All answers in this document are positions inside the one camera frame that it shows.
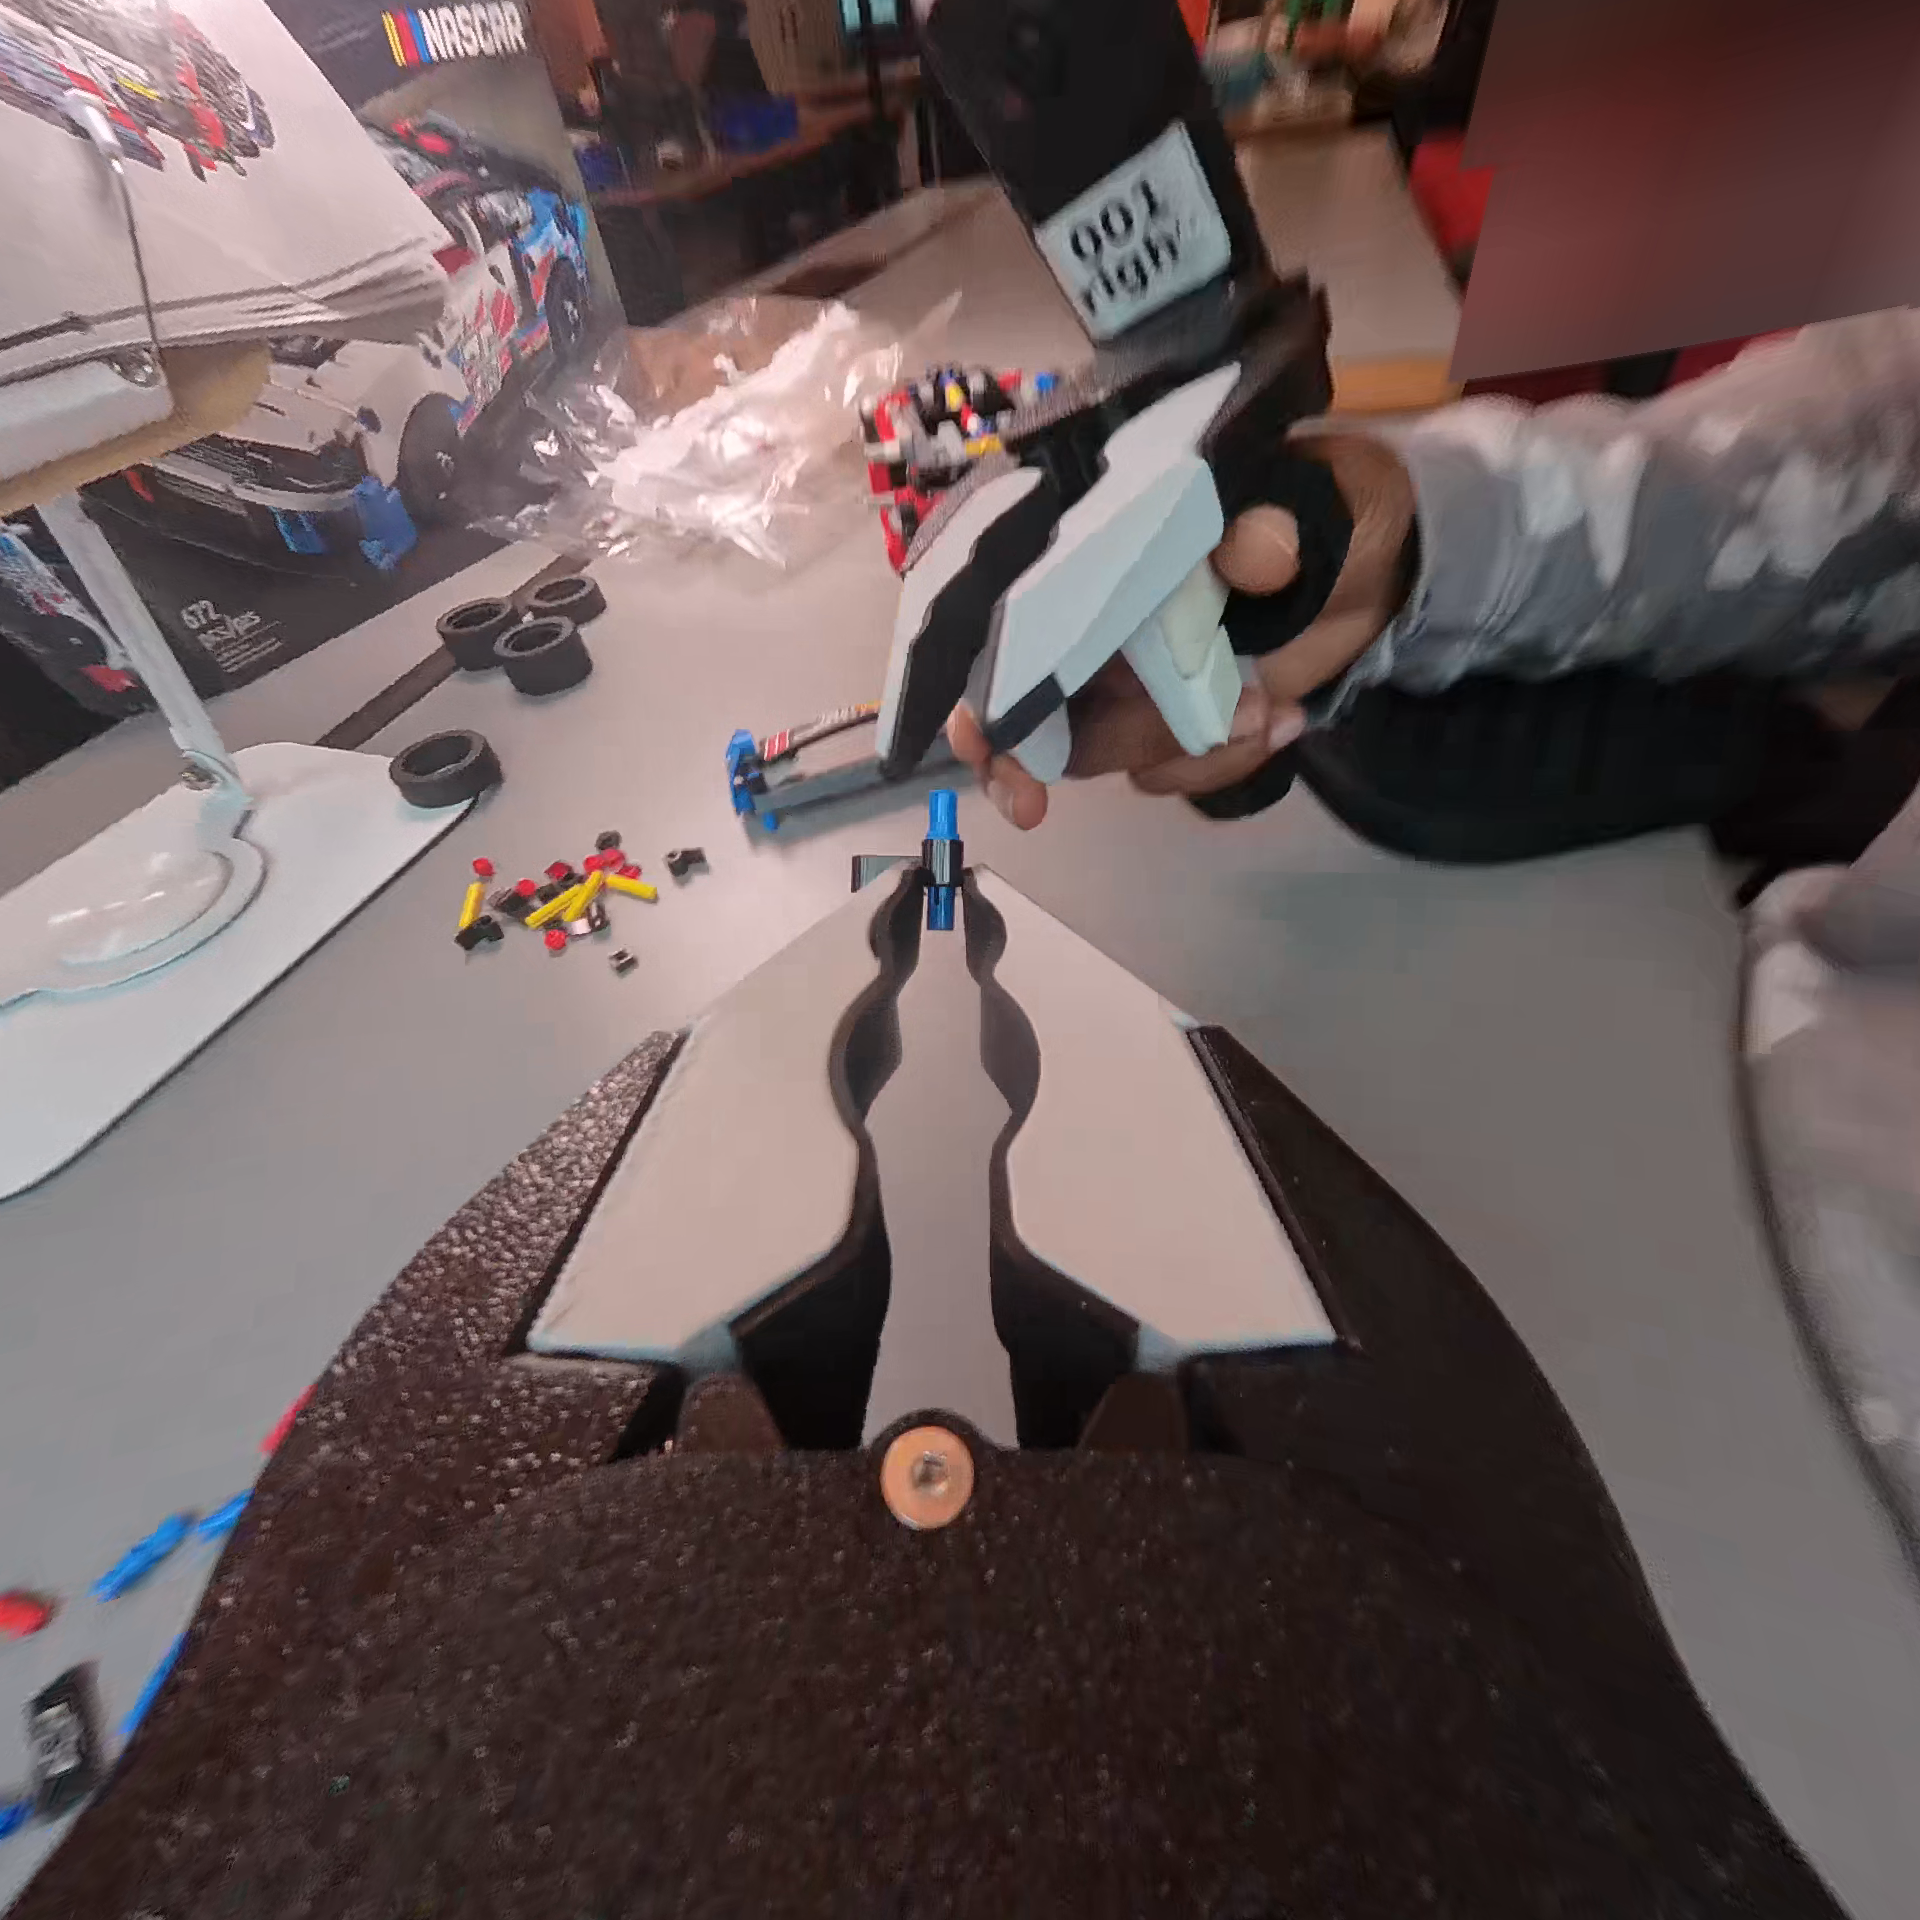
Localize instruction booklet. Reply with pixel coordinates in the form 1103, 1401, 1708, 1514
0, 0, 453, 396

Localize brick-built car chassis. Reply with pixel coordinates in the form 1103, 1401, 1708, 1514
861, 360, 1114, 580

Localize clear plastic bag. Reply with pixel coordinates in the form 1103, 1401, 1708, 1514
515, 292, 965, 572

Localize dark cloth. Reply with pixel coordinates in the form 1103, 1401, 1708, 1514
1191, 695, 1885, 915

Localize person's right hand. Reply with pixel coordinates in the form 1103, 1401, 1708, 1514
944, 432, 1422, 828

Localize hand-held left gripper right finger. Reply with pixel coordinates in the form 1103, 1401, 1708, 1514
956, 868, 1338, 1445

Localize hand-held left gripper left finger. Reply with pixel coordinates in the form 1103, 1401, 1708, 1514
525, 868, 925, 1445

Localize toy car box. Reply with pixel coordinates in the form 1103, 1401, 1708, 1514
0, 0, 635, 791

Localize pile of small mixed bricks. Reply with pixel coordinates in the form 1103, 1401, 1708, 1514
453, 828, 710, 976

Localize person's camouflage sweatshirt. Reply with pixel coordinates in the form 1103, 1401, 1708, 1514
1736, 810, 1920, 1526

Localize blue and red pieces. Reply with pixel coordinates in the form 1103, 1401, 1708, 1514
0, 1488, 254, 1841

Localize grey desk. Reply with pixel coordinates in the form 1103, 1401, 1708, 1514
0, 133, 1816, 1890

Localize white book stand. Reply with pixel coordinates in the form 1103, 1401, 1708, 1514
0, 323, 502, 1203

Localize background table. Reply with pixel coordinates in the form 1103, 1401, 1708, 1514
581, 67, 935, 323

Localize person's right forearm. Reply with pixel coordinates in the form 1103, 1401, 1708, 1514
1320, 308, 1920, 725

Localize black brick with white print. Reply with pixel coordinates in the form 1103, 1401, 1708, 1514
27, 1658, 111, 1815

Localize blue and grey wing assembly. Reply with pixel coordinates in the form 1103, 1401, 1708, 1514
725, 695, 965, 837

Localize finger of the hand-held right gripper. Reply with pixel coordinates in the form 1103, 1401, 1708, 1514
982, 362, 1250, 742
876, 457, 1120, 785

